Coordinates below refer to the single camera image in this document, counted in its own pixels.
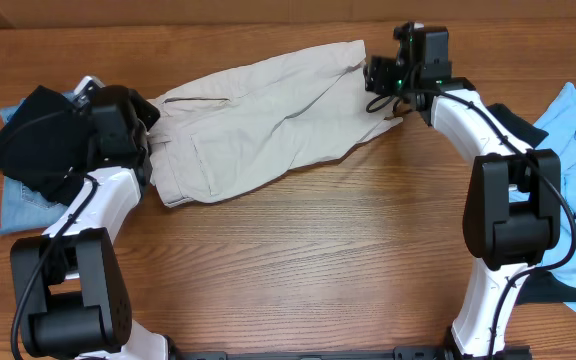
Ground beige khaki shorts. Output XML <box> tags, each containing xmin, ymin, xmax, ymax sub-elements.
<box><xmin>148</xmin><ymin>40</ymin><xmax>402</xmax><ymax>207</ymax></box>

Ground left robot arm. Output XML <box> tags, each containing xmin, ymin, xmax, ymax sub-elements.
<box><xmin>10</xmin><ymin>85</ymin><xmax>176</xmax><ymax>359</ymax></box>

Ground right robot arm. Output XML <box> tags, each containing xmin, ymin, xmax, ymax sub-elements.
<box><xmin>364</xmin><ymin>22</ymin><xmax>564</xmax><ymax>359</ymax></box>

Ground black Nike t-shirt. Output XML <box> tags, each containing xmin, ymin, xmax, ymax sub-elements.
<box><xmin>487</xmin><ymin>103</ymin><xmax>576</xmax><ymax>305</ymax></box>

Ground folded black garment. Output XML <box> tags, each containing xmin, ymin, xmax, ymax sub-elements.
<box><xmin>0</xmin><ymin>86</ymin><xmax>94</xmax><ymax>205</ymax></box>

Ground folded blue denim jeans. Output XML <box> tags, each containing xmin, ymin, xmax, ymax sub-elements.
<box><xmin>0</xmin><ymin>98</ymin><xmax>66</xmax><ymax>234</ymax></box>

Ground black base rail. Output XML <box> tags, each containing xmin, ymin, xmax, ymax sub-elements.
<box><xmin>167</xmin><ymin>342</ymin><xmax>534</xmax><ymax>360</ymax></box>

